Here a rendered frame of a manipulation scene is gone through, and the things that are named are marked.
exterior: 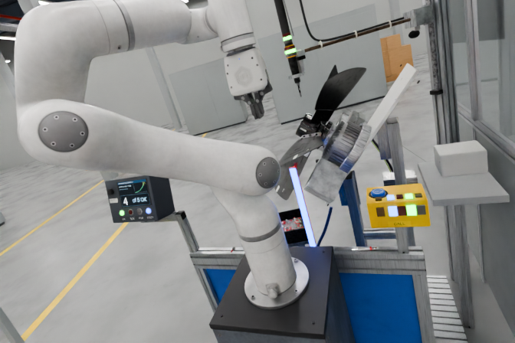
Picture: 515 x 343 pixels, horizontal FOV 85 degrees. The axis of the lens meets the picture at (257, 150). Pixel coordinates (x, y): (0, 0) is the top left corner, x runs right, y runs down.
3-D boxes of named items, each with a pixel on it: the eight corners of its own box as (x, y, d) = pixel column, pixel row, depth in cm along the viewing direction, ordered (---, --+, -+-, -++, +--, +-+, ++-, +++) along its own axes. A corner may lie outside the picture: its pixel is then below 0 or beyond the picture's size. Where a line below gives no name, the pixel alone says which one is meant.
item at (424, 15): (423, 25, 131) (421, 5, 129) (436, 21, 125) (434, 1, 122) (405, 31, 130) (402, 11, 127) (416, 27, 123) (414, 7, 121)
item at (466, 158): (475, 158, 131) (474, 136, 128) (489, 174, 117) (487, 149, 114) (433, 163, 138) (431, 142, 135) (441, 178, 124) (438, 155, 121)
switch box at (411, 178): (419, 207, 148) (414, 168, 142) (422, 217, 140) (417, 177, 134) (388, 208, 154) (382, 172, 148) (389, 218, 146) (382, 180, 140)
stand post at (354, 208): (379, 307, 169) (352, 170, 144) (380, 321, 161) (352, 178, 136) (372, 307, 171) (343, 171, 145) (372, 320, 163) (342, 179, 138)
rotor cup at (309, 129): (319, 142, 143) (296, 130, 144) (333, 118, 136) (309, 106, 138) (314, 153, 130) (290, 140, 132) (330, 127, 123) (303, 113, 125)
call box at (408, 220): (424, 211, 89) (421, 181, 86) (431, 231, 81) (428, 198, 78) (371, 214, 96) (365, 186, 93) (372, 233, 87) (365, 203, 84)
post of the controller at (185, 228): (199, 248, 125) (184, 210, 120) (195, 253, 123) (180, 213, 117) (194, 248, 126) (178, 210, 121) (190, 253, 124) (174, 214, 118)
